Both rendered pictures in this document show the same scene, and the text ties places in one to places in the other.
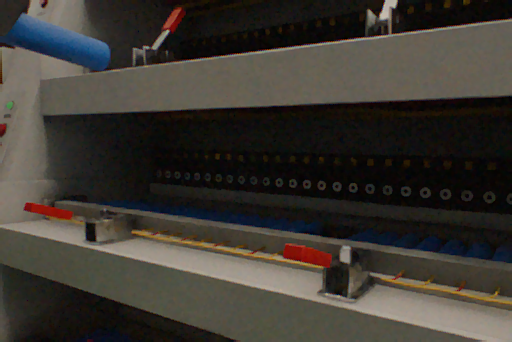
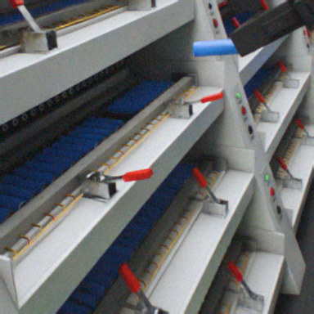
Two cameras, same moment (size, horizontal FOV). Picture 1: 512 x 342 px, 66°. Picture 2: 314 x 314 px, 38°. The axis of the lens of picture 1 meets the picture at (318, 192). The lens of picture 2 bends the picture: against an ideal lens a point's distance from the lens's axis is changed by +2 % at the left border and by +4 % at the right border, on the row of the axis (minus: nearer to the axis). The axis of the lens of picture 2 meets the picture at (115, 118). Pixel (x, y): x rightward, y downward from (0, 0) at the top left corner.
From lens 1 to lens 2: 0.79 m
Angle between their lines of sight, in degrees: 85
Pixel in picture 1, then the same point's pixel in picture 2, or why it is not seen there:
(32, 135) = not seen: outside the picture
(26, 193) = not seen: outside the picture
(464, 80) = (174, 23)
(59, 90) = not seen: outside the picture
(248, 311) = (181, 143)
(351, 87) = (154, 33)
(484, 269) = (181, 87)
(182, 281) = (164, 156)
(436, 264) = (176, 92)
